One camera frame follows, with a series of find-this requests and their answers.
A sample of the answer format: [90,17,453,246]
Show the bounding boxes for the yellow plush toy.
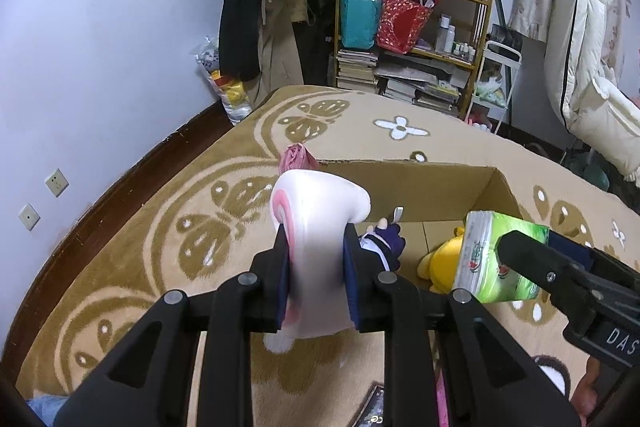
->
[417,227,469,293]

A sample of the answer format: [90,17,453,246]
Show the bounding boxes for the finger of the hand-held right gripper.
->
[497,230,601,314]
[547,231,640,294]

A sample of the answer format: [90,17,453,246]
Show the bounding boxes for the white wall socket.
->
[18,204,41,232]
[45,168,70,198]

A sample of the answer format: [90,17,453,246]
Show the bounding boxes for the white padded chair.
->
[542,0,640,184]

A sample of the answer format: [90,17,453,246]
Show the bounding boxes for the person's jeans leg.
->
[25,394,69,427]

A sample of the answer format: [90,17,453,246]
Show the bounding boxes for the white metal cart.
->
[472,24,524,138]

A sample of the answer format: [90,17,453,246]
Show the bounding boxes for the black foil packet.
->
[357,384,389,427]

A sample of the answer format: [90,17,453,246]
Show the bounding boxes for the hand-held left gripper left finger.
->
[52,227,301,427]

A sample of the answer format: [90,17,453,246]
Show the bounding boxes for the purple plush doll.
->
[359,206,406,273]

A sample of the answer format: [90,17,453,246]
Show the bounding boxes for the beige hanging trousers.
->
[252,0,309,106]

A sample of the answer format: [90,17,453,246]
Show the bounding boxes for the pink and cream plush toy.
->
[262,144,372,356]

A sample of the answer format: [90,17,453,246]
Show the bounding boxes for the teal bag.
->
[340,0,384,49]

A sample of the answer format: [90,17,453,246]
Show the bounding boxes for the white and brown plush toy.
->
[532,354,574,403]

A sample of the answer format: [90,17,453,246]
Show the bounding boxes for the narrow stack of books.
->
[336,49,380,92]

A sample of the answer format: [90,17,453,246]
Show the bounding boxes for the wide stack of books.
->
[375,54,474,116]

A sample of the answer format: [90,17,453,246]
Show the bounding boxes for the plastic bag of toys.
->
[190,36,254,126]

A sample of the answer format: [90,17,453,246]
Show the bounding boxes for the person's right hand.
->
[572,354,619,416]

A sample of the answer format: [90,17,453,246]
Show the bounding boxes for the green tissue pack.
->
[450,210,551,304]

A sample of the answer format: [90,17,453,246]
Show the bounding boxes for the bright pink soft toy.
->
[435,372,449,427]

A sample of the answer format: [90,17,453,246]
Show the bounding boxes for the wooden shelf rack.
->
[332,0,499,120]

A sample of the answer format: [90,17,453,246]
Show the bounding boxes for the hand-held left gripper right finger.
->
[342,227,587,427]

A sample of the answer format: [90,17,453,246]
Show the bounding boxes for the tall white bottle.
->
[435,14,451,53]

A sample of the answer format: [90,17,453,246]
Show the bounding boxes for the red patterned bag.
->
[376,0,435,54]

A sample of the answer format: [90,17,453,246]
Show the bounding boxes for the black hanging garment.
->
[292,0,342,88]

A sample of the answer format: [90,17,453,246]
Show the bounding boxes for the cardboard box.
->
[310,159,539,304]

